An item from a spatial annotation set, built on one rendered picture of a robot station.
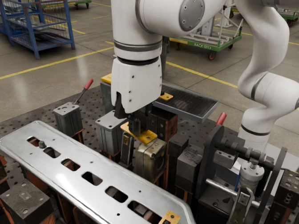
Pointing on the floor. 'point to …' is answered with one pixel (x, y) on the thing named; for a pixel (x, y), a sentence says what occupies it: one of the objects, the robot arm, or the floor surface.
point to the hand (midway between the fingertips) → (138, 123)
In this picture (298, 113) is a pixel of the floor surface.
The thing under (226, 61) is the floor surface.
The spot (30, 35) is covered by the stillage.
